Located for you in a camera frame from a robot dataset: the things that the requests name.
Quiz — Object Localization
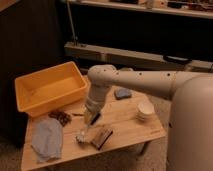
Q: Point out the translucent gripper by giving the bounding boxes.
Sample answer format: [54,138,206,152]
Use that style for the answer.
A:
[84,109,101,126]

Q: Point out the grey cloth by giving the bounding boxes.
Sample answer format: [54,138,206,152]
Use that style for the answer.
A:
[31,118,63,163]

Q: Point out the stacked white bowls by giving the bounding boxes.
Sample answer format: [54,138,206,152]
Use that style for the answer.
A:
[137,102,155,121]

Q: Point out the metal stand pole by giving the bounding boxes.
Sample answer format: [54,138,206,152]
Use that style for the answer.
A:
[66,0,78,46]

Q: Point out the low wooden shelf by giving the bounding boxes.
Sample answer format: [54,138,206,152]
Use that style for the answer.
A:
[64,42,213,73]

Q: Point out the white bristle brush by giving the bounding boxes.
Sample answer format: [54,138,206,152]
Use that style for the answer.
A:
[75,125,91,144]

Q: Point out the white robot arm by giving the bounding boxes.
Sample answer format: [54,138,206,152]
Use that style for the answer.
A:
[84,65,213,171]

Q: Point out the blue sponge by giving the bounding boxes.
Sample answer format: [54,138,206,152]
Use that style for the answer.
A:
[114,88,132,100]

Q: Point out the wooden small table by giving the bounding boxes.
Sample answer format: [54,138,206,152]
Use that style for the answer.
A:
[21,87,166,171]

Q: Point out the yellow plastic bin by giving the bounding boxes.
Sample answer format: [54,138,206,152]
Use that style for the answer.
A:
[15,62,87,117]

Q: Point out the wooden block brush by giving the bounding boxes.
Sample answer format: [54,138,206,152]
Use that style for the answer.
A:
[91,128,113,150]

